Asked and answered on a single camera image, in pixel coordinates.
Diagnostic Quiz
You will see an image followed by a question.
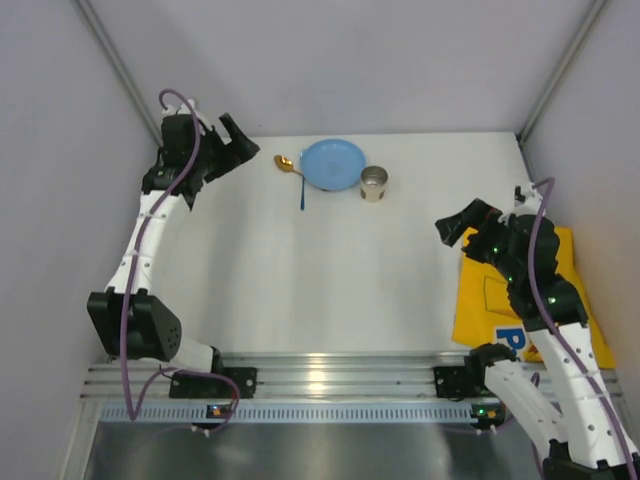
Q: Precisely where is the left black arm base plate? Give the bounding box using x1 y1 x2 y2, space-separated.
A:
169 367 258 399

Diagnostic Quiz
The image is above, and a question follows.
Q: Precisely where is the blue plastic plate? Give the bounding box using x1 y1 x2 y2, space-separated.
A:
299 139 367 192

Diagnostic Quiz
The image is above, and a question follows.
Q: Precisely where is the yellow Pikachu placemat cloth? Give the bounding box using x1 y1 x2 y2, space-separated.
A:
452 227 616 369

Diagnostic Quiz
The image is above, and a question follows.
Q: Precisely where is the gold spoon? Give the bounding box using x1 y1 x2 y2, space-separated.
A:
274 155 302 176

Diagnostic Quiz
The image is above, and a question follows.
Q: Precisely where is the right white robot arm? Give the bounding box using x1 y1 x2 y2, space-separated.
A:
435 199 639 479

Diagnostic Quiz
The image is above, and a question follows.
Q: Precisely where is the metal cup with paper sleeve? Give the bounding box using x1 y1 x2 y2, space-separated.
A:
360 166 389 202

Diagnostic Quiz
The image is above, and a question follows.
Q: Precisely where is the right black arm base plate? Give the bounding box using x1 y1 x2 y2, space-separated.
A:
433 366 492 402

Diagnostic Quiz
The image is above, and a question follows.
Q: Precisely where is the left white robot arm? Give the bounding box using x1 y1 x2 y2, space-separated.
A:
87 107 260 373

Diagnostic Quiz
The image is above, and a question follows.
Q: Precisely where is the perforated grey cable tray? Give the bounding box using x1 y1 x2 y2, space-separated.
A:
99 402 506 424

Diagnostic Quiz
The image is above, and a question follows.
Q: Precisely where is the blue metal fork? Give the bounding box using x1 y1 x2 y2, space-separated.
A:
299 149 306 211

